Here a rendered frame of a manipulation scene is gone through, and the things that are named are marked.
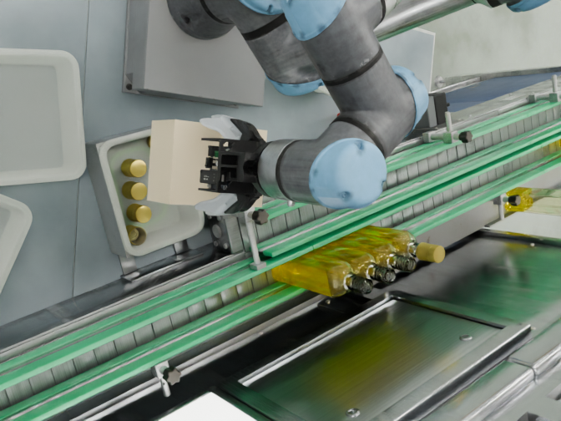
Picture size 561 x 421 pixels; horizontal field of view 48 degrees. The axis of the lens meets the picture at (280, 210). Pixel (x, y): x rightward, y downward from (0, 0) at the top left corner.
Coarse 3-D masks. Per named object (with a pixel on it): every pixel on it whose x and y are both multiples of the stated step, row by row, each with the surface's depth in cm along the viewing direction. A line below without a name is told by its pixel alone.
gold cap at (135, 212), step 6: (132, 204) 124; (138, 204) 125; (126, 210) 124; (132, 210) 122; (138, 210) 121; (144, 210) 122; (150, 210) 123; (132, 216) 122; (138, 216) 121; (144, 216) 122; (150, 216) 123; (144, 222) 122
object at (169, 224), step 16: (112, 144) 114; (128, 144) 123; (144, 144) 125; (112, 160) 122; (144, 160) 126; (112, 176) 122; (144, 176) 126; (112, 192) 115; (160, 208) 129; (176, 208) 131; (192, 208) 127; (128, 224) 125; (144, 224) 127; (160, 224) 129; (176, 224) 130; (192, 224) 128; (128, 240) 118; (160, 240) 123; (176, 240) 123
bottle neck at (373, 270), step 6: (372, 264) 120; (366, 270) 119; (372, 270) 118; (378, 270) 117; (384, 270) 116; (390, 270) 116; (372, 276) 118; (378, 276) 117; (384, 276) 116; (390, 276) 118; (384, 282) 117; (390, 282) 117
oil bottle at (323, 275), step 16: (304, 256) 127; (320, 256) 125; (272, 272) 132; (288, 272) 128; (304, 272) 123; (320, 272) 119; (336, 272) 116; (352, 272) 118; (304, 288) 125; (320, 288) 120; (336, 288) 117
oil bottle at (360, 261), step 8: (320, 248) 131; (328, 248) 130; (336, 248) 129; (344, 248) 128; (328, 256) 125; (336, 256) 124; (344, 256) 123; (352, 256) 122; (360, 256) 121; (368, 256) 121; (352, 264) 120; (360, 264) 120; (368, 264) 120; (376, 264) 121; (360, 272) 120
